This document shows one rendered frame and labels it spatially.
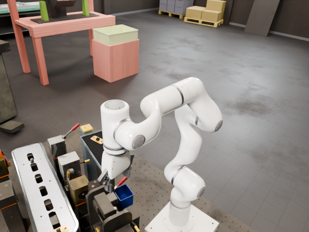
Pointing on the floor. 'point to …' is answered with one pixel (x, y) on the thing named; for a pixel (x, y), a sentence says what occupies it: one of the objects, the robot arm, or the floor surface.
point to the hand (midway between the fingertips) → (117, 181)
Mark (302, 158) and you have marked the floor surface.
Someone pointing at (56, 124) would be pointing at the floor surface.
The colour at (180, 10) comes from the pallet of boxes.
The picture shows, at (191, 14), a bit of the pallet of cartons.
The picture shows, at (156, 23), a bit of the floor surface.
